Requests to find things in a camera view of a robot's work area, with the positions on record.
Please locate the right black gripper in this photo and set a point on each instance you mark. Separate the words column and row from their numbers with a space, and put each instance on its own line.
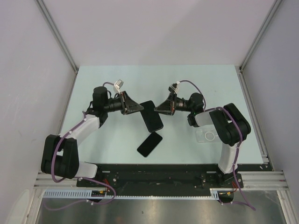
column 169, row 106

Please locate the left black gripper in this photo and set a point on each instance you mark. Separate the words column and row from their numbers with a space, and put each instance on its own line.
column 128, row 105

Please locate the black smartphone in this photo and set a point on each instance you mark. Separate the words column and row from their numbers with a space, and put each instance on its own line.
column 149, row 144

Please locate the clear phone case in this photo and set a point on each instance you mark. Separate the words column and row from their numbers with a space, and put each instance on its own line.
column 207, row 136

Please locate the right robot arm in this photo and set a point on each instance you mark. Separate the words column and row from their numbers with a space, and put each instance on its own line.
column 230, row 125

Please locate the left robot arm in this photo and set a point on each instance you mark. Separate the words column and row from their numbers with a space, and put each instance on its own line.
column 60, row 155

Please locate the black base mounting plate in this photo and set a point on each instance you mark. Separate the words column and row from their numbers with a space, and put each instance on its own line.
column 166, row 180

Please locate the left aluminium frame post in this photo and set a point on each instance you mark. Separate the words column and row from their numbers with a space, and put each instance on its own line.
column 56, row 33

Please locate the aluminium frame post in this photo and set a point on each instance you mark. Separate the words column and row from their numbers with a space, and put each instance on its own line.
column 262, row 30
column 56, row 33

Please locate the right aluminium side rail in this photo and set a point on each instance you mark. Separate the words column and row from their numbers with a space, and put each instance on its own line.
column 253, row 117

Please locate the right aluminium frame post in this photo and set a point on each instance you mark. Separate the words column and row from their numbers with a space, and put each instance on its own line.
column 262, row 30

